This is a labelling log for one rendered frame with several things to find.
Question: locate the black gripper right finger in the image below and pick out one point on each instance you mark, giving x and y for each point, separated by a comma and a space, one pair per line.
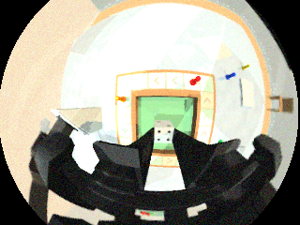
194, 156

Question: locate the orange pawn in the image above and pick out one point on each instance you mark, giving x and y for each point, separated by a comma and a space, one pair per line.
121, 99

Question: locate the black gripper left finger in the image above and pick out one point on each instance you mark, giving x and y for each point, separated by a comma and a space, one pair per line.
137, 154

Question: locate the white die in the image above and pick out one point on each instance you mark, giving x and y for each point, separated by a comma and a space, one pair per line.
163, 131

